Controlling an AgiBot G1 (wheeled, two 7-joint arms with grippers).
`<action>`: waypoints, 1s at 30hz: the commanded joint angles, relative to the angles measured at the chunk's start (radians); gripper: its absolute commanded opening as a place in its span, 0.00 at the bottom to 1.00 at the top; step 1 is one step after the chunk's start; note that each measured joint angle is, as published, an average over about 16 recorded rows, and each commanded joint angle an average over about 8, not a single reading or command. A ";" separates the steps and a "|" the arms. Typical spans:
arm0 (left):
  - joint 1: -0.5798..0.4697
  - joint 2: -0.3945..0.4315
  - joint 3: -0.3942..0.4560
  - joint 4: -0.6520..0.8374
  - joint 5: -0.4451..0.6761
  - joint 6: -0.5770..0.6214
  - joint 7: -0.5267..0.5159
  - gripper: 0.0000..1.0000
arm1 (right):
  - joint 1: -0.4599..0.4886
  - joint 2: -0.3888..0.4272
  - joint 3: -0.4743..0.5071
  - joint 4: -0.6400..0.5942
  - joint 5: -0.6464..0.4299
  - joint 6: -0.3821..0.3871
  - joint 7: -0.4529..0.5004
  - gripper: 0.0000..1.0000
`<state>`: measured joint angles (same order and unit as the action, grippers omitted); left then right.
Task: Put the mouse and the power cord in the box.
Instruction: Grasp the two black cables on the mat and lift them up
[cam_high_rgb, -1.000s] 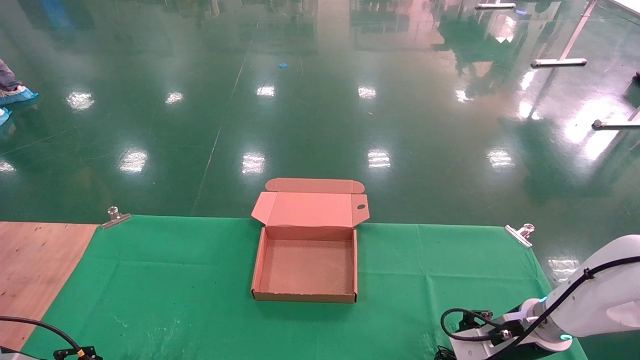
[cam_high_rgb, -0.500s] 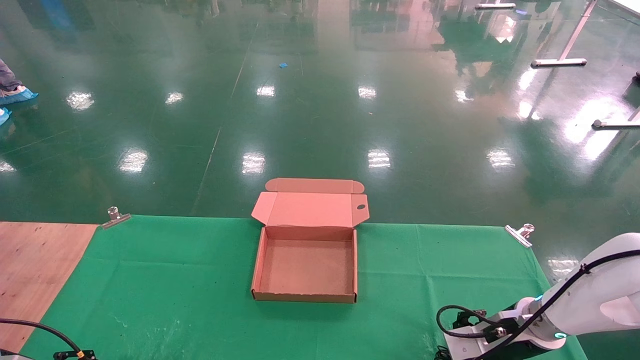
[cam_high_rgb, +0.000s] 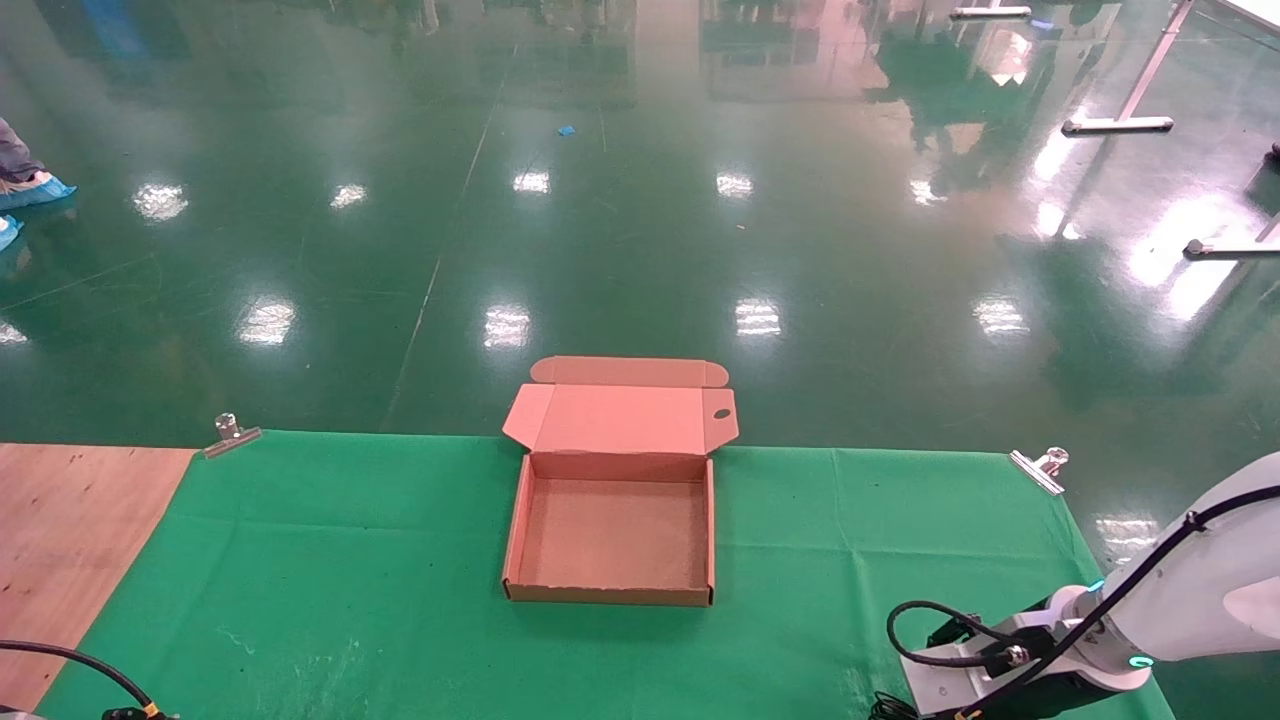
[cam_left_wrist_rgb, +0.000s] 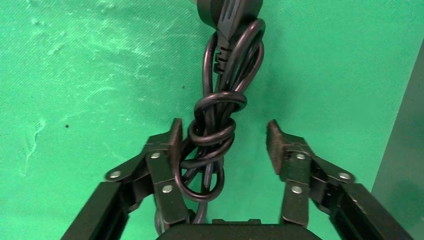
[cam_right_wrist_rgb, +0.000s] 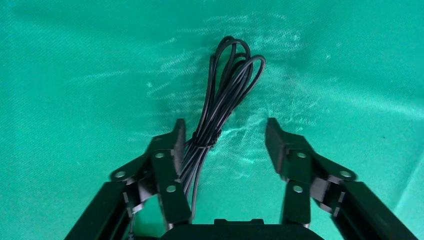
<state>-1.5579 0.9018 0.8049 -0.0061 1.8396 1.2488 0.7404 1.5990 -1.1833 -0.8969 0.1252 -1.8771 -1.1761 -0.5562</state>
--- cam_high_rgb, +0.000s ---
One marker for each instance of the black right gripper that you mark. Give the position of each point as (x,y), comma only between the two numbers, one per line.
(1090,700)

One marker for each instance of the open brown cardboard box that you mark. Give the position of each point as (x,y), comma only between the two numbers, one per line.
(610,540)

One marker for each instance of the silver metal clamp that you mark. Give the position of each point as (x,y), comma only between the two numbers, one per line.
(232,437)
(1038,470)

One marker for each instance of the grey stand foot black cap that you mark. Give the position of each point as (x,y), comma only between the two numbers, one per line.
(1230,250)

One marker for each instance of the grey metal stand with pole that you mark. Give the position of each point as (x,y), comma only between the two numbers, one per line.
(1115,126)

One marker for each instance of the short grey metal stand foot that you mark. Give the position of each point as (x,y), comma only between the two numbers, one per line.
(990,13)

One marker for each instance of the white table top corner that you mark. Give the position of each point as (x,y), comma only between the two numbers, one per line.
(1255,12)

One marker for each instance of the green table cloth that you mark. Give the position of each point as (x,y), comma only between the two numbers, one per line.
(350,560)

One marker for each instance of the brown wooden board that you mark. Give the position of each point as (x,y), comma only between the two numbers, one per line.
(70,530)

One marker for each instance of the blue shoe cover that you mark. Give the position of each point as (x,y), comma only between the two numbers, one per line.
(8,232)
(35,190)

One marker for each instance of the person leg grey trousers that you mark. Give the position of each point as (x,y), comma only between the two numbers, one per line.
(15,155)

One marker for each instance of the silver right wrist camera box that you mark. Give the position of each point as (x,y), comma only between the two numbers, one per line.
(960,690)

